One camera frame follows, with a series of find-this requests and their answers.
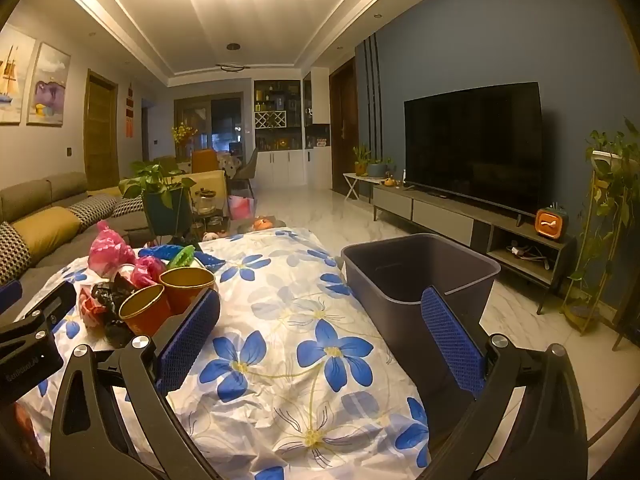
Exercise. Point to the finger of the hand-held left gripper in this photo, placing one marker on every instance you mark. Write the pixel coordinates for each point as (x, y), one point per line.
(10, 296)

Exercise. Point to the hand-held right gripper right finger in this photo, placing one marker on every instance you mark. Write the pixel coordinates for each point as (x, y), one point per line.
(450, 345)

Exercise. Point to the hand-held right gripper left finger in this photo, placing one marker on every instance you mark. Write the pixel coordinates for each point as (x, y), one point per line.
(192, 337)

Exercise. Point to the orange printed paper cup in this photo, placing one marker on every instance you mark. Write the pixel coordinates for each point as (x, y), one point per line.
(142, 310)
(187, 287)

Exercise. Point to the red wrapper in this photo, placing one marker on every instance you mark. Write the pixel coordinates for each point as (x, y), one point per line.
(90, 310)

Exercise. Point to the pink plastic bag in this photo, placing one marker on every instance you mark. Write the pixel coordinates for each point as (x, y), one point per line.
(110, 250)
(147, 271)

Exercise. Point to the blue foam net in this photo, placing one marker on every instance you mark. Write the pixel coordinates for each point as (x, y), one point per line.
(207, 258)

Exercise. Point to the green foam net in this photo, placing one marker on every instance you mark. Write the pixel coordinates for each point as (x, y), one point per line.
(182, 256)

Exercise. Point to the black plastic bag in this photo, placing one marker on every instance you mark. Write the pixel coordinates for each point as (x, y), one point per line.
(112, 300)

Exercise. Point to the grey plastic bin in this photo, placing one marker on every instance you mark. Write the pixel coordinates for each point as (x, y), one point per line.
(380, 280)

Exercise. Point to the black white patterned cushion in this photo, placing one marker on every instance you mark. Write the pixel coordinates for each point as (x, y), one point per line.
(12, 252)
(92, 209)
(129, 205)

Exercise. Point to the yellow cushion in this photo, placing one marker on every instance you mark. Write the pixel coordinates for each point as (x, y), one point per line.
(107, 191)
(47, 230)

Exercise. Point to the blue floral white cloth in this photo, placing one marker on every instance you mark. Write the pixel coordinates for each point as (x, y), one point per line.
(280, 310)

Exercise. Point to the pink pig toy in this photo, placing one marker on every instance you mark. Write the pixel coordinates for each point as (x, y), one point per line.
(214, 235)

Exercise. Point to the dark glass coffee table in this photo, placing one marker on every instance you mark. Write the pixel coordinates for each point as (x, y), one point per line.
(230, 227)

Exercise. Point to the grey fabric sofa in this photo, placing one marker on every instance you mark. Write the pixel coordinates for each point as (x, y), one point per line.
(55, 187)

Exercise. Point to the grey television cabinet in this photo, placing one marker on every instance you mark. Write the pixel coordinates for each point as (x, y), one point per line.
(440, 222)

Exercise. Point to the green plant in teal pot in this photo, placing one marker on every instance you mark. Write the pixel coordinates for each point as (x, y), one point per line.
(167, 210)

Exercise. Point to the glass jar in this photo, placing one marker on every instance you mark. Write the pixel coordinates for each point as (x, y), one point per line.
(203, 202)

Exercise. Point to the pink gift bag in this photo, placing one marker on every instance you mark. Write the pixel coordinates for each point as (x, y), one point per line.
(241, 208)

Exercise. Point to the yellow upholstered seat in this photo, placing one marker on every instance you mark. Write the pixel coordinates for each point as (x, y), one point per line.
(210, 180)

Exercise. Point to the gold metal plant stand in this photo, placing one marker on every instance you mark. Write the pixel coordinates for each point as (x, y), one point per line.
(587, 260)

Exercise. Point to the small orange ornament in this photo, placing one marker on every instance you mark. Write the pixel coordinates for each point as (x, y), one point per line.
(388, 178)

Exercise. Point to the orange dining chair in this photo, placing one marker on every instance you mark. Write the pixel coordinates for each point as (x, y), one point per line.
(205, 160)

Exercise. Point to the grey dining chair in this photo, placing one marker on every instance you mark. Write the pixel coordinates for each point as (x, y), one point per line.
(247, 167)

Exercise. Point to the light wooden door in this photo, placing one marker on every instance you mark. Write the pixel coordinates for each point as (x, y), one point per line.
(100, 130)

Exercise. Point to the plant in blue pot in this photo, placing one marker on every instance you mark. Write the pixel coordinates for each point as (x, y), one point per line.
(379, 169)

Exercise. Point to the white folding side table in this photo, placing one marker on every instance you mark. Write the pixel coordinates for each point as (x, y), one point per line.
(360, 177)

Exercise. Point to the black flat television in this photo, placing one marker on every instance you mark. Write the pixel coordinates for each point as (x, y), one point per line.
(472, 150)

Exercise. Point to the white display cabinet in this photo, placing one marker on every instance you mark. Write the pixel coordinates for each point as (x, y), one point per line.
(287, 165)

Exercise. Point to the plant in orange pot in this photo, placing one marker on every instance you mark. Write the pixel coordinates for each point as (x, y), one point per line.
(361, 162)

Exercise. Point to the yellow flower bouquet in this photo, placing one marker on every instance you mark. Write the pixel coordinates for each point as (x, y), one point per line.
(181, 134)

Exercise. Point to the purple abstract painting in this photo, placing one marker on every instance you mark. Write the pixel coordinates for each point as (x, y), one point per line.
(49, 85)

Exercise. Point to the sailboat painting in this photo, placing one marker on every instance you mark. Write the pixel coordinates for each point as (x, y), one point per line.
(12, 80)

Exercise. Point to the sliding glass door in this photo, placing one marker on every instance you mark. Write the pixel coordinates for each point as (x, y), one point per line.
(222, 120)

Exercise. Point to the dark wooden door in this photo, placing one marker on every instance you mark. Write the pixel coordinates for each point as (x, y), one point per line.
(345, 125)

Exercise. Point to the trailing plant in white pot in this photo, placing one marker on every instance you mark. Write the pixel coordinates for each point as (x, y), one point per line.
(617, 160)

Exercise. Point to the red wall decoration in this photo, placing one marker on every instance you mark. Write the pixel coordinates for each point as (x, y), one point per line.
(129, 110)

